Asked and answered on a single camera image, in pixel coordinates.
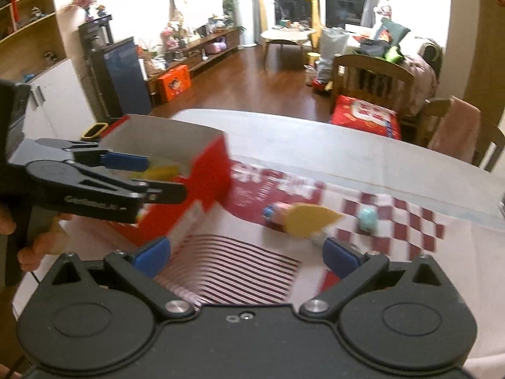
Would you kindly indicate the small teal toy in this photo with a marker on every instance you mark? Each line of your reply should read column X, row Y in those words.
column 367, row 219

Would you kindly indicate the orange printed box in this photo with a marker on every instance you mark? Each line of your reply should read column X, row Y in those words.
column 173, row 83

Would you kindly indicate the red cardboard shoe box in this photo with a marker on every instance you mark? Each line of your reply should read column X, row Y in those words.
column 209, row 181

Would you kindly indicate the wooden chair with towel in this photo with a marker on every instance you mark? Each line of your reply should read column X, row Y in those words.
column 430, row 118

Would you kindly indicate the yellow plastic scoop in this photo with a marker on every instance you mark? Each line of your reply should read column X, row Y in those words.
column 311, row 219

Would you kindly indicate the wooden wall shelf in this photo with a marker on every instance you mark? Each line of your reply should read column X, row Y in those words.
column 51, row 35

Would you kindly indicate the sofa with clothes pile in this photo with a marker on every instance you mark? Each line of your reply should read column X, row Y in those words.
column 422, row 71

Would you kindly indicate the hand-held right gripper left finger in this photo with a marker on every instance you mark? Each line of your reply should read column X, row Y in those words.
column 152, row 258

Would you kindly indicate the red dried flowers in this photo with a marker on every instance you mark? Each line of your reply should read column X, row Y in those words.
column 83, row 0

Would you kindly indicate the grey plastic bag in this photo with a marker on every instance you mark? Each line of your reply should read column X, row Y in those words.
column 331, row 47

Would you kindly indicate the pink flowers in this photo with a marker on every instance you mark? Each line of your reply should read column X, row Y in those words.
column 171, row 37

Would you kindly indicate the wooden low cabinet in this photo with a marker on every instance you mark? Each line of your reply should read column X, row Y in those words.
column 197, row 47

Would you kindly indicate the yellow rectangular box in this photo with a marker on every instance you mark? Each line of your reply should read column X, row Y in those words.
column 161, row 173

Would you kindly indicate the yellow can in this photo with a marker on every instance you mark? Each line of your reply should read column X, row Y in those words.
column 312, row 58

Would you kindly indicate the dark blue appliance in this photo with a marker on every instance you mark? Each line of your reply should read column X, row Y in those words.
column 118, row 79

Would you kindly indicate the glass jar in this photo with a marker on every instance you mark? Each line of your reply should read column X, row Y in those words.
column 310, row 75

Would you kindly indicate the white cabinet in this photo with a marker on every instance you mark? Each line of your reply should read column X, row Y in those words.
column 63, row 98

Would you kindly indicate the dark green pillow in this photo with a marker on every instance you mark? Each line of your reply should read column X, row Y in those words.
column 394, row 29

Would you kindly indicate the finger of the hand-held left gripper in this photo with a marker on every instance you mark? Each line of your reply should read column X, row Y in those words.
column 126, row 162
column 165, row 193

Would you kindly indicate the red printed cushion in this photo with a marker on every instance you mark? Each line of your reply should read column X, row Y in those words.
column 363, row 116

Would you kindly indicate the red white printed cloth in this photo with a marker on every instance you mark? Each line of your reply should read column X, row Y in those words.
column 244, row 268

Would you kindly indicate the person's left hand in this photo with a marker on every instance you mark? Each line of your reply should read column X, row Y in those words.
column 43, row 244

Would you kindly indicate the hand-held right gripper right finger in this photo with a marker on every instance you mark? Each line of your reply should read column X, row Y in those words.
column 339, row 258

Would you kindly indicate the yellow giraffe toy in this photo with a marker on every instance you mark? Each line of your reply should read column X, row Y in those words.
column 314, row 15

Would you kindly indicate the beige tall ornament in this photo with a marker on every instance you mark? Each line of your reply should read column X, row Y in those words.
column 176, row 8

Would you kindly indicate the wooden slatted chair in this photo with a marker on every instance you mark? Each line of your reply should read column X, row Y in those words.
column 374, row 67

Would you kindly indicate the black yellow loop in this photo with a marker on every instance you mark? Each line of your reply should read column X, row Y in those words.
column 94, row 126

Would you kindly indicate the wooden coffee table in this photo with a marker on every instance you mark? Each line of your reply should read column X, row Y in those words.
column 284, row 35

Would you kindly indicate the pink towel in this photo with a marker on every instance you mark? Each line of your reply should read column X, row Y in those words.
column 453, row 130

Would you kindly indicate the black water dispenser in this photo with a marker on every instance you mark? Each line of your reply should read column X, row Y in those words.
column 94, row 27

